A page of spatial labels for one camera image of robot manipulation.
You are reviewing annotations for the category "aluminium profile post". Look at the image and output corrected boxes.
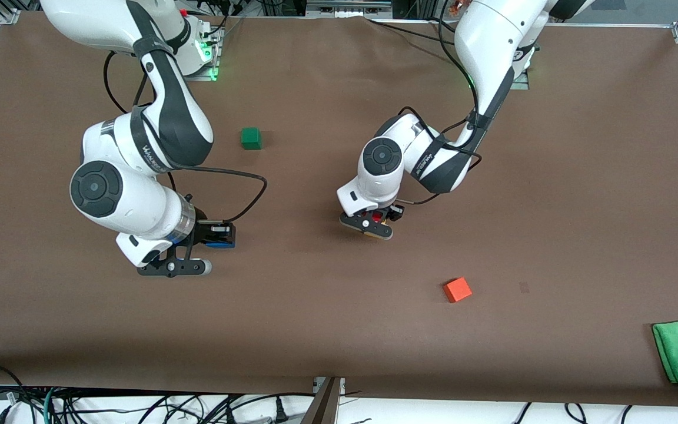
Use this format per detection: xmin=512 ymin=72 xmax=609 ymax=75
xmin=300 ymin=377 xmax=346 ymax=424

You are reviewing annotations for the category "orange wooden block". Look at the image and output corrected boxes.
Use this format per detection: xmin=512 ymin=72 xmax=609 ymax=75
xmin=443 ymin=277 xmax=473 ymax=304

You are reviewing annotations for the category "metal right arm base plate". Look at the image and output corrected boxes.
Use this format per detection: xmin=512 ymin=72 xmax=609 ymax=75
xmin=183 ymin=16 xmax=223 ymax=82

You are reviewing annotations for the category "grey metal bar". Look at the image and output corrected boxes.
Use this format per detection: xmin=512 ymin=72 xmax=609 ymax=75
xmin=305 ymin=0 xmax=394 ymax=16

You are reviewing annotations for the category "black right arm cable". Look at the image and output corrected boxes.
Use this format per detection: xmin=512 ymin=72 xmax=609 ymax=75
xmin=102 ymin=50 xmax=268 ymax=226

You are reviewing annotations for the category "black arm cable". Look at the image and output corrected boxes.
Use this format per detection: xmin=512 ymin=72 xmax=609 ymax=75
xmin=102 ymin=50 xmax=268 ymax=226
xmin=397 ymin=0 xmax=484 ymax=207

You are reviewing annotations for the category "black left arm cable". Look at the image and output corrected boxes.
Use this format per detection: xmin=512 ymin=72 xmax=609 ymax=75
xmin=397 ymin=0 xmax=484 ymax=207

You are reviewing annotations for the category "black base power cable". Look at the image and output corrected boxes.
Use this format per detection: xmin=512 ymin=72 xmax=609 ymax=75
xmin=367 ymin=16 xmax=463 ymax=45

